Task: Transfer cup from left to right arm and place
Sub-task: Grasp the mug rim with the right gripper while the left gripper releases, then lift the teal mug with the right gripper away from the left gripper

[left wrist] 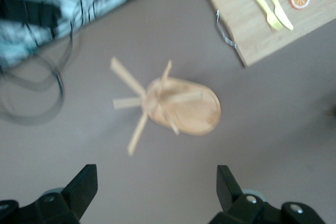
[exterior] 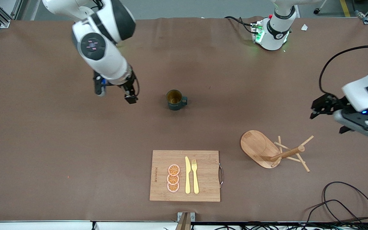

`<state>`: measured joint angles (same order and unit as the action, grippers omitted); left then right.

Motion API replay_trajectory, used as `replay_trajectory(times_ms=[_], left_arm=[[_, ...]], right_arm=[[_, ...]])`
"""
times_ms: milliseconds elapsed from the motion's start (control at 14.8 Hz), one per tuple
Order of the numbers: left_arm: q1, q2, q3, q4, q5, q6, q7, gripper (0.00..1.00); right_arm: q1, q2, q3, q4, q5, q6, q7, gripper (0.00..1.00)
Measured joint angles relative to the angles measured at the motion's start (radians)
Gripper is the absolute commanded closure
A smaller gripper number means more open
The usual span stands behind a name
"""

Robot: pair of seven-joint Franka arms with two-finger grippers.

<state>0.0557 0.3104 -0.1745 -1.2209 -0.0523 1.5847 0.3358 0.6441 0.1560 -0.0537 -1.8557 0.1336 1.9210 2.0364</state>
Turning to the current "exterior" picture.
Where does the dark green mug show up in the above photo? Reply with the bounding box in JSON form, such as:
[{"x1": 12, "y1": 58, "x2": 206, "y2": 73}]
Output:
[{"x1": 166, "y1": 89, "x2": 188, "y2": 111}]

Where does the wooden mug tree stand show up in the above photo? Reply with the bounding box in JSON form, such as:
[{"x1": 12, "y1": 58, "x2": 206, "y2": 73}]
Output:
[{"x1": 241, "y1": 130, "x2": 314, "y2": 173}]

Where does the black caster wheel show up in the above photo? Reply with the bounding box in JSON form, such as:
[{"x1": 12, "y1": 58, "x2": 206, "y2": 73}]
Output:
[{"x1": 313, "y1": 0, "x2": 328, "y2": 15}]

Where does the yellow plastic knife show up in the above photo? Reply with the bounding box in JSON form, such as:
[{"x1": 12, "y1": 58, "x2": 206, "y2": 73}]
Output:
[{"x1": 185, "y1": 156, "x2": 191, "y2": 194}]

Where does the yellow plastic fork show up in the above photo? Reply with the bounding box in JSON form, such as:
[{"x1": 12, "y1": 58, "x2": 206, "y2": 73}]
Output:
[{"x1": 191, "y1": 159, "x2": 200, "y2": 195}]

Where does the bamboo cutting board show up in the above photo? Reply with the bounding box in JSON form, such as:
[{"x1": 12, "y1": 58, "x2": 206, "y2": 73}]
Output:
[{"x1": 149, "y1": 150, "x2": 225, "y2": 202}]

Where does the black looped floor cable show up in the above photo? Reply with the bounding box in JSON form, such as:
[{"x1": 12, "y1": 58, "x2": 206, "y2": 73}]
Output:
[
  {"x1": 305, "y1": 200, "x2": 363, "y2": 224},
  {"x1": 322, "y1": 181, "x2": 368, "y2": 224}
]

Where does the black base cable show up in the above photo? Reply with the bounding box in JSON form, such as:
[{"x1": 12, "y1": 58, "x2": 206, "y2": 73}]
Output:
[{"x1": 224, "y1": 16, "x2": 256, "y2": 34}]

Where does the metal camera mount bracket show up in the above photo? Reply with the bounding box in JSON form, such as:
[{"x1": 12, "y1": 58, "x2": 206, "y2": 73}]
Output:
[{"x1": 177, "y1": 212, "x2": 196, "y2": 230}]

